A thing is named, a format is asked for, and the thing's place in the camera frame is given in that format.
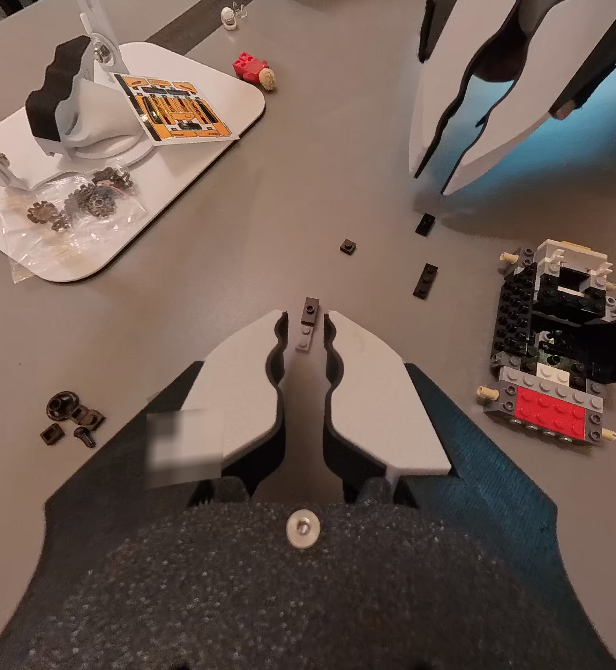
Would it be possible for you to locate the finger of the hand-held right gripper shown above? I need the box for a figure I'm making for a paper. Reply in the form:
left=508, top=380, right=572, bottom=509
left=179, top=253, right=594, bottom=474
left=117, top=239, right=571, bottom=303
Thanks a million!
left=441, top=0, right=615, bottom=195
left=408, top=0, right=520, bottom=179

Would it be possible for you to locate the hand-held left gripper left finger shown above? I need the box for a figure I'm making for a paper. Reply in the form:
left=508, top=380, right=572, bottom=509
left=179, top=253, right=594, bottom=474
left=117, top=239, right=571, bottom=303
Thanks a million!
left=180, top=309, right=291, bottom=499

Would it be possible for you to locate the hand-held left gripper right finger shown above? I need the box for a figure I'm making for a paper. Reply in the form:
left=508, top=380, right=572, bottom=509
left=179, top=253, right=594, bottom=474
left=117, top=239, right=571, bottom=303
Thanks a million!
left=323, top=310, right=453, bottom=503

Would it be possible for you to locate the partly built brick car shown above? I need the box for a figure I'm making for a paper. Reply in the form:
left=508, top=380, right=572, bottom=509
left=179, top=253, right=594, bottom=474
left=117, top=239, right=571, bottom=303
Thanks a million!
left=475, top=238, right=616, bottom=447

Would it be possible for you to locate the black lego plate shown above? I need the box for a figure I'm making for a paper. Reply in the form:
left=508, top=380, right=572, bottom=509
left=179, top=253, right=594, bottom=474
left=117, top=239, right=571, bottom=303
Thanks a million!
left=412, top=262, right=440, bottom=300

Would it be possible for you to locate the cluster of black clips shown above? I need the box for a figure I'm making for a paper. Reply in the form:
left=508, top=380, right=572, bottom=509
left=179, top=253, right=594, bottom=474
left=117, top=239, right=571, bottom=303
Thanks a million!
left=40, top=390, right=106, bottom=450

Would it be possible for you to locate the small red brick assembly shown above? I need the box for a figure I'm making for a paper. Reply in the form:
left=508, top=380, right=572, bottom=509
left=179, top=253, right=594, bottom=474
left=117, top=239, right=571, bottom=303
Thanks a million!
left=232, top=51, right=278, bottom=94

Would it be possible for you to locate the white wooden book stand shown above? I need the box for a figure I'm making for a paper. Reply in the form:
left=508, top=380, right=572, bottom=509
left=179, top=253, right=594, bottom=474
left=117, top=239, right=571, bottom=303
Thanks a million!
left=0, top=0, right=266, bottom=283

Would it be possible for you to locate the clear bag of black parts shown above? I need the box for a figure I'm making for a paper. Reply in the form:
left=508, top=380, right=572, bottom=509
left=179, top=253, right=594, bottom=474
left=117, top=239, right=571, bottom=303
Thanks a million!
left=0, top=165, right=149, bottom=283

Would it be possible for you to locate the orange sticker sheet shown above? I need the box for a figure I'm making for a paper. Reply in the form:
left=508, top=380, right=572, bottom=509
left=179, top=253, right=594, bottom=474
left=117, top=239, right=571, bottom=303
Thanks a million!
left=113, top=73, right=240, bottom=146

